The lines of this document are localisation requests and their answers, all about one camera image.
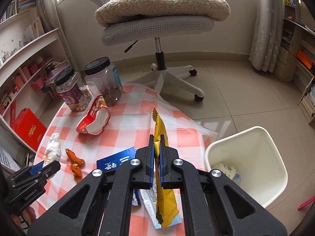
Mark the white milk carton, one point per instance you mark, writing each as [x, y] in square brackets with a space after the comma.
[149, 198]

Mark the red gift box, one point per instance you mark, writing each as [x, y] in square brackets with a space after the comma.
[27, 126]

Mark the nut jar purple label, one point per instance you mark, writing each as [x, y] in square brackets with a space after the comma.
[72, 89]

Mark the large blue carton box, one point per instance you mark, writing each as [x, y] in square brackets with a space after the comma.
[112, 162]

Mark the white bookshelf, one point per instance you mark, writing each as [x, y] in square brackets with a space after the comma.
[27, 51]

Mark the grey office chair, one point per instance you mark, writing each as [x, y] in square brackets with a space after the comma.
[143, 28]

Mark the yellow snack wrapper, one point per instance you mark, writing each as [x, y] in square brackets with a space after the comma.
[166, 207]

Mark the white tissue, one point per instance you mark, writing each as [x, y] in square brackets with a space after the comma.
[53, 149]

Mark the white trash bin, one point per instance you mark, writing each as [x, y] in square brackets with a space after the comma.
[256, 158]

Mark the red instant noodle bowl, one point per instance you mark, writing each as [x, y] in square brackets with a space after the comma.
[96, 119]

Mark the blue biscuit box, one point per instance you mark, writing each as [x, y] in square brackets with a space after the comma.
[135, 198]

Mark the wooden desk shelf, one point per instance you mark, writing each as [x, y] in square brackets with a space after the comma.
[295, 62]

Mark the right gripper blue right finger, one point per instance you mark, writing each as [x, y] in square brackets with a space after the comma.
[161, 162]

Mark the beige lace curtain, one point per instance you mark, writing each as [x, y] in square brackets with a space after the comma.
[267, 34]

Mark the orange white checkered tablecloth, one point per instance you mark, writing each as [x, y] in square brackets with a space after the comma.
[130, 125]

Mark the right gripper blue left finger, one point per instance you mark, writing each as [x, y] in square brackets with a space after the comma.
[151, 160]

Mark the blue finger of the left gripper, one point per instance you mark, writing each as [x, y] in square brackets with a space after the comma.
[36, 168]

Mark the clear jar black lid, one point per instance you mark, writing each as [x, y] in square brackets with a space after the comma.
[102, 78]

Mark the beige fleece blanket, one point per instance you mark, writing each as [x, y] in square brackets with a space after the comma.
[118, 11]

